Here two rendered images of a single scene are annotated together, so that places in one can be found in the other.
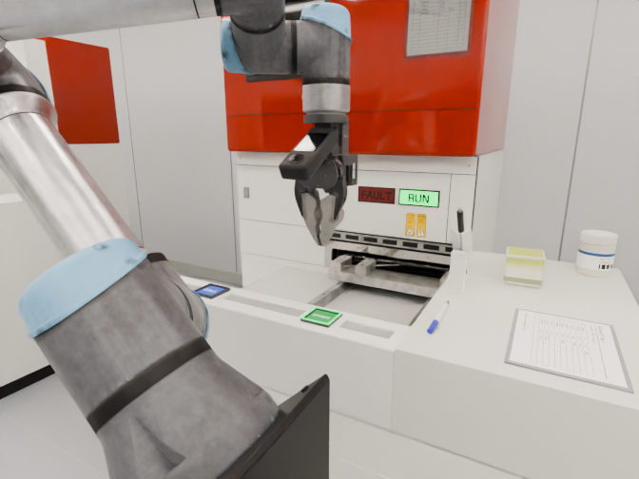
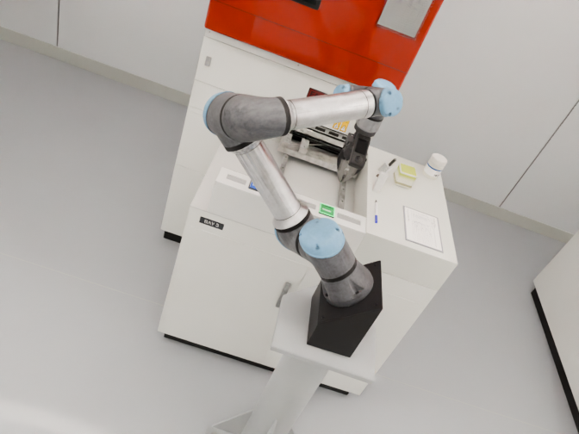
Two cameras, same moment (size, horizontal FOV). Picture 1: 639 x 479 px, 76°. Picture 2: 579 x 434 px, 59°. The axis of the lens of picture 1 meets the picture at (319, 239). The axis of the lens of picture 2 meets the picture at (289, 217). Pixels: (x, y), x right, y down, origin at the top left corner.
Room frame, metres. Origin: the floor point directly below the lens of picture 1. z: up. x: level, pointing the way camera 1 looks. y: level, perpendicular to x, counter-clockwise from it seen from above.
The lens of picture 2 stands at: (-0.49, 0.95, 2.00)
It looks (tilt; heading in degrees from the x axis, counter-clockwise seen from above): 37 degrees down; 325
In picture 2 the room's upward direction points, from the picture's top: 23 degrees clockwise
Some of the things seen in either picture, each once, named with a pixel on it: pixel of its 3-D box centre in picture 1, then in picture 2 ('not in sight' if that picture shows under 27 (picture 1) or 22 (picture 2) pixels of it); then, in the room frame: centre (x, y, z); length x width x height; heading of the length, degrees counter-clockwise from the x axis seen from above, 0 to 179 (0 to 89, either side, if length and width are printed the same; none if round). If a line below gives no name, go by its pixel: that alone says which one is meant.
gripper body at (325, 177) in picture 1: (327, 153); (358, 141); (0.69, -0.01, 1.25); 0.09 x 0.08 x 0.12; 151
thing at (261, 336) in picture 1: (264, 337); (287, 213); (0.73, 0.11, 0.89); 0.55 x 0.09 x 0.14; 61
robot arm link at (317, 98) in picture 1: (324, 102); (367, 121); (0.68, -0.01, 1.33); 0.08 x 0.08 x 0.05
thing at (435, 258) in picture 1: (388, 262); (314, 141); (1.21, -0.21, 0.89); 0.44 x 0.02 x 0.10; 61
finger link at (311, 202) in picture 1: (318, 216); (341, 166); (0.69, 0.00, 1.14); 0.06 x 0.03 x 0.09; 151
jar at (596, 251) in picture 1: (595, 253); (434, 166); (0.91, -0.63, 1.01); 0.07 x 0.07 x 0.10
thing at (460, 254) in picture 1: (460, 258); (382, 175); (0.80, -0.29, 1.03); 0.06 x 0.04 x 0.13; 151
